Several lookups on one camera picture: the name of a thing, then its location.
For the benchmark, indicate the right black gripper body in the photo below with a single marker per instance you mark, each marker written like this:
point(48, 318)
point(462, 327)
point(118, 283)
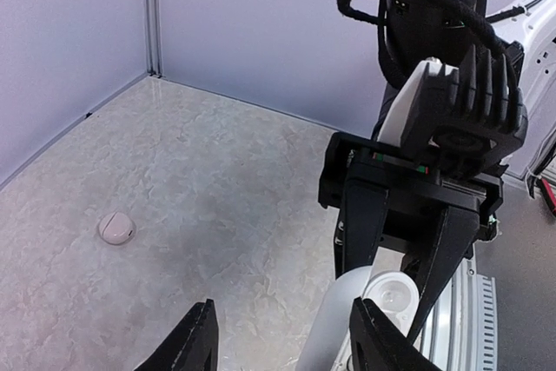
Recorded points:
point(415, 195)

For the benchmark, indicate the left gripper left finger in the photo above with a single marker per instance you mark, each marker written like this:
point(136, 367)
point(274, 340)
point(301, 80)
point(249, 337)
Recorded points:
point(192, 345)

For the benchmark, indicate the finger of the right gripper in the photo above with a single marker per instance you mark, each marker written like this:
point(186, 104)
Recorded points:
point(360, 224)
point(445, 241)

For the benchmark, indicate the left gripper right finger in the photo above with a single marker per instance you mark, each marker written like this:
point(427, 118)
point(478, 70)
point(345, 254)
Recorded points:
point(378, 345)

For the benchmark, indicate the white earbud charging case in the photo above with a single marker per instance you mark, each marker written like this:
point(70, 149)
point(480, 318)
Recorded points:
point(328, 345)

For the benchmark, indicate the pink earbud charging case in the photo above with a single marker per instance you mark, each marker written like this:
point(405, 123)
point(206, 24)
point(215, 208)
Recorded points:
point(116, 228)

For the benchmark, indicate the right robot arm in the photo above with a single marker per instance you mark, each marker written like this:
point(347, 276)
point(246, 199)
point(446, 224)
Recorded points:
point(410, 31)

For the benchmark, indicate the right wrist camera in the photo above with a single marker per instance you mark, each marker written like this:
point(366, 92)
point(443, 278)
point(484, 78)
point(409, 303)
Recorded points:
point(461, 120)

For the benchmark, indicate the front aluminium rail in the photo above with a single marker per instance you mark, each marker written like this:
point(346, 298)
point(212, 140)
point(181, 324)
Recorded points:
point(460, 332)

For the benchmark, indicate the red handled tool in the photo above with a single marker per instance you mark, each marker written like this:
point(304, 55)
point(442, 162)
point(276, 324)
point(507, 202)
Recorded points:
point(547, 194)

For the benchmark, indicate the right aluminium frame post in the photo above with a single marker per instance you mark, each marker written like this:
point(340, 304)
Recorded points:
point(153, 38)

